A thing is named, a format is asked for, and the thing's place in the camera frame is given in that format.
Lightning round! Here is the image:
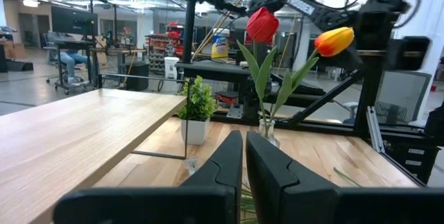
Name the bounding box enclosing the orange artificial tulip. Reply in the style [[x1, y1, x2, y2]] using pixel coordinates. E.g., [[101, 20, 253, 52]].
[[269, 26, 356, 121]]

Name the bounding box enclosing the yellow wipes canister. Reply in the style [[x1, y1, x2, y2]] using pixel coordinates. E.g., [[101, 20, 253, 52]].
[[211, 27, 231, 60]]

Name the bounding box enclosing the black monitor screen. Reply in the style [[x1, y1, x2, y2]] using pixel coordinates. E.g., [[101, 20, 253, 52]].
[[51, 6, 99, 37]]

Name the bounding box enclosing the green plant in white pot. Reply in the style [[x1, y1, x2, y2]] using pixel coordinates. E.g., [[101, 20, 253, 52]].
[[177, 75, 218, 146]]

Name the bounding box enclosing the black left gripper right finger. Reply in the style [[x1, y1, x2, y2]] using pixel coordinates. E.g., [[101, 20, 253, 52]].
[[246, 130, 444, 224]]

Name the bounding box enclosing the clear glass vase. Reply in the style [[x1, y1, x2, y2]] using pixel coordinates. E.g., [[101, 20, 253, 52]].
[[257, 118, 282, 148]]

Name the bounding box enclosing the wooden shelf with black legs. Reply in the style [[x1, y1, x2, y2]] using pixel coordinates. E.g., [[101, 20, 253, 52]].
[[0, 87, 191, 224]]

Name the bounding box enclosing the person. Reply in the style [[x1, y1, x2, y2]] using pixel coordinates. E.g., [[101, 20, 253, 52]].
[[58, 49, 92, 85]]

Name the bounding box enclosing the dark grey side desk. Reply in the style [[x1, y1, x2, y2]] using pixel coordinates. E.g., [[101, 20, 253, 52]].
[[174, 60, 327, 107]]

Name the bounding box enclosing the black desk pole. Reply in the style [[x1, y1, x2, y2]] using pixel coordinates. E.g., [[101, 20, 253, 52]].
[[181, 0, 199, 64]]

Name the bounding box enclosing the grey mesh office chair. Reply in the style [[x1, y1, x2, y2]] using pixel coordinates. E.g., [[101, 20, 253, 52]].
[[375, 70, 434, 125]]

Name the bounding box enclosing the white waste bin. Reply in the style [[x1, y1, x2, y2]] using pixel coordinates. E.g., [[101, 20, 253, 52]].
[[163, 56, 180, 80]]

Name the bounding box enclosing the silver aluminium bar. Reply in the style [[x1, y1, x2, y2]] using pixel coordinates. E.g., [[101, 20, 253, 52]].
[[365, 105, 386, 154]]

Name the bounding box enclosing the red storage rack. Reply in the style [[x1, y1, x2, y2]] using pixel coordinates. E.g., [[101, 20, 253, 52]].
[[144, 21, 185, 76]]

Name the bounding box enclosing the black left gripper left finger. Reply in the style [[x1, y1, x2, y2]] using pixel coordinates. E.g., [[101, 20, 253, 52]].
[[53, 130, 244, 224]]

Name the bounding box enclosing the black drawer cabinet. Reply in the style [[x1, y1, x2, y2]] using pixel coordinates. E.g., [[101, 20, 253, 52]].
[[381, 135, 442, 184]]

